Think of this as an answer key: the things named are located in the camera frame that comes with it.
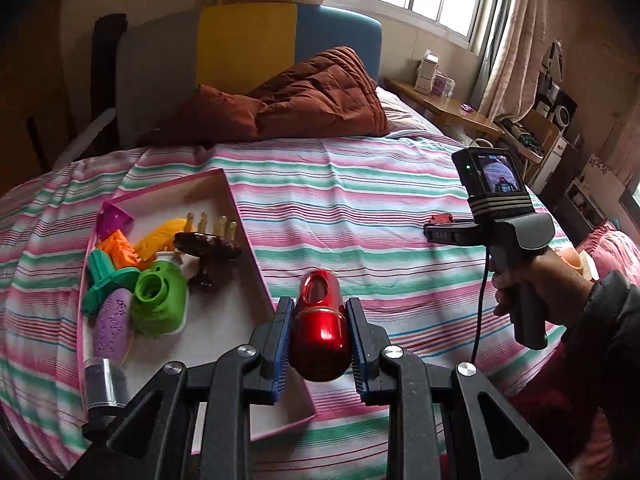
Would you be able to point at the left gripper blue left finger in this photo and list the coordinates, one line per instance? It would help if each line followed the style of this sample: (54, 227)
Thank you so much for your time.
(275, 352)

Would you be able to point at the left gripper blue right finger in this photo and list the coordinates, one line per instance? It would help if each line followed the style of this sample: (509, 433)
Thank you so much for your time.
(365, 354)

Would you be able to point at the shiny red metal piece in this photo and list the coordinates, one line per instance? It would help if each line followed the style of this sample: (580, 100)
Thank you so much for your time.
(319, 341)

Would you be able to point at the red puzzle piece block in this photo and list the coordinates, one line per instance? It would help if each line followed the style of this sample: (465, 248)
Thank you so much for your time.
(441, 219)

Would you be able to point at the green plug-in device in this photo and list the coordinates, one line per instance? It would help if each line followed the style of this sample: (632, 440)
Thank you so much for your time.
(160, 297)

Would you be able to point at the brown hair claw clip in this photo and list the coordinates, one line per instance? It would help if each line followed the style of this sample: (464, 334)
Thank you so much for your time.
(209, 248)

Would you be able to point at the egg-shaped carved toy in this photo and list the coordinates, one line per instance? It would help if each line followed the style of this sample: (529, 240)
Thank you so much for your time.
(113, 334)

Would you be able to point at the black grey cylinder cap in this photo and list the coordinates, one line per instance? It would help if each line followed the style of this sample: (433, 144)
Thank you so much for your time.
(106, 394)

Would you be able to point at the orange yellow plastic shell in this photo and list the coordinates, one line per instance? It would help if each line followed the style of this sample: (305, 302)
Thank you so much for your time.
(159, 239)

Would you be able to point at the orange cube block piece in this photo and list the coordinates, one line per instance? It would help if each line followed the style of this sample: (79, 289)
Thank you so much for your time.
(121, 252)

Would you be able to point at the teal green plastic stand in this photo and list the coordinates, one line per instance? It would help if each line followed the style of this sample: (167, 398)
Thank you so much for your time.
(105, 278)

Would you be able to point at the magenta plastic cup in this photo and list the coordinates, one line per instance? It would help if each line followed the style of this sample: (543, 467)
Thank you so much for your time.
(112, 218)

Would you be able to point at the person right hand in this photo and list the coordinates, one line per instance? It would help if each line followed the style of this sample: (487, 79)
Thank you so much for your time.
(562, 288)

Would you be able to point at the pink white shallow tray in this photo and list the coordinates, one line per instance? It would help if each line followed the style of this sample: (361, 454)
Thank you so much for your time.
(216, 321)

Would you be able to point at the striped bed cover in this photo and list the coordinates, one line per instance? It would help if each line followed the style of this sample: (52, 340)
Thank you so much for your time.
(355, 206)

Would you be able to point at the wooden side shelf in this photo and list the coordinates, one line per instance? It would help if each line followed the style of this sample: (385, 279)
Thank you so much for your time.
(445, 111)

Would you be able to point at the beige curtain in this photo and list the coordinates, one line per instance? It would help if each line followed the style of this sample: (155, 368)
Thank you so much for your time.
(510, 58)

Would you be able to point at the pink box on shelf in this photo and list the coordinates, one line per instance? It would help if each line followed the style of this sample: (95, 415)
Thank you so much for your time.
(443, 85)

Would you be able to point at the striped pillow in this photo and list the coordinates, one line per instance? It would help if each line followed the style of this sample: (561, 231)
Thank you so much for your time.
(401, 116)

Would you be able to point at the white box on shelf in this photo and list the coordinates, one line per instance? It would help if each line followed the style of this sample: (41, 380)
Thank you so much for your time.
(426, 73)

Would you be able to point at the rust brown quilted blanket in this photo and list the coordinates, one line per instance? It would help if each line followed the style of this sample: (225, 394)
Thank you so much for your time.
(327, 96)

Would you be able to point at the grey yellow blue headboard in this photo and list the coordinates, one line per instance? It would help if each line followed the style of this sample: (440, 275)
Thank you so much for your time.
(233, 47)

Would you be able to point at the black rolled mat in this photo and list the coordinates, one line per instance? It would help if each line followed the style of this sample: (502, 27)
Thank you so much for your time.
(107, 32)

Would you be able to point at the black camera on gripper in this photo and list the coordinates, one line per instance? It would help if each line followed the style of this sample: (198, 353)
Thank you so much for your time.
(495, 188)

